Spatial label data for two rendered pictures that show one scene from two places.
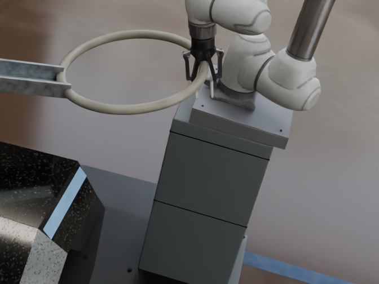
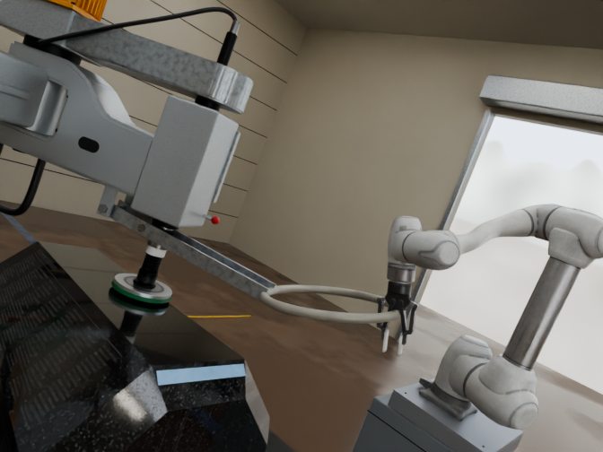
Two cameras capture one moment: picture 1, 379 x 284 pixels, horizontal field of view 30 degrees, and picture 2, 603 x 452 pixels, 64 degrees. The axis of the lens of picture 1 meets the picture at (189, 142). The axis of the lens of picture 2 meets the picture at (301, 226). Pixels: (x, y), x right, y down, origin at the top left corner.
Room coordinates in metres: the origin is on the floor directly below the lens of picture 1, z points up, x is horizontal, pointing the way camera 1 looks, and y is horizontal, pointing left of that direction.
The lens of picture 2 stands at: (0.62, -0.59, 1.46)
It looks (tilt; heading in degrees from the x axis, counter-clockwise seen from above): 5 degrees down; 37
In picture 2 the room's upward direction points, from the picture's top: 21 degrees clockwise
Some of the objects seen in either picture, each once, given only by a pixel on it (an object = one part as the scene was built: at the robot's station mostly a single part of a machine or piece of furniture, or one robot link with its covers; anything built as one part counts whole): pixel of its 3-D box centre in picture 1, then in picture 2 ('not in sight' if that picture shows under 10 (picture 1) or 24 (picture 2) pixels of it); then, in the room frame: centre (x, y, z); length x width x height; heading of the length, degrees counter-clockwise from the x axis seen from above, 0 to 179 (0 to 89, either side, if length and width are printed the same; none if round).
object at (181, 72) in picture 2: not in sight; (128, 59); (1.58, 1.14, 1.66); 0.96 x 0.25 x 0.17; 117
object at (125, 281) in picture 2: not in sight; (144, 285); (1.74, 0.83, 0.90); 0.21 x 0.21 x 0.01
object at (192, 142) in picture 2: not in sight; (165, 160); (1.70, 0.90, 1.36); 0.36 x 0.22 x 0.45; 117
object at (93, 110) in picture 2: not in sight; (94, 136); (1.57, 1.18, 1.35); 0.74 x 0.23 x 0.49; 117
